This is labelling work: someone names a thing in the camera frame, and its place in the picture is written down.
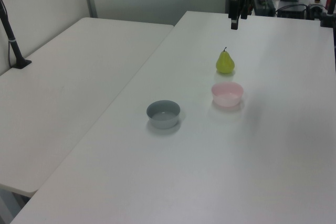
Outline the pink plastic bowl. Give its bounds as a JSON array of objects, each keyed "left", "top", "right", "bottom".
[{"left": 211, "top": 82, "right": 244, "bottom": 108}]

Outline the grey plastic bowl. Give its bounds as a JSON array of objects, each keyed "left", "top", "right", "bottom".
[{"left": 145, "top": 100, "right": 182, "bottom": 130}]

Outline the black camera stand pole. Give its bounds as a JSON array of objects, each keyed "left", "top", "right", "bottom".
[{"left": 0, "top": 0, "right": 33, "bottom": 70}]

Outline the black clamp stand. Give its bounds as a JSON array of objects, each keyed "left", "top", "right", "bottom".
[{"left": 319, "top": 0, "right": 336, "bottom": 28}]

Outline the green yellow pear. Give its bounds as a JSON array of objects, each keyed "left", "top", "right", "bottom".
[{"left": 215, "top": 46, "right": 235, "bottom": 75}]

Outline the black equipment box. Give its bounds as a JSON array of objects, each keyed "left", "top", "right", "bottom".
[{"left": 253, "top": 0, "right": 276, "bottom": 16}]

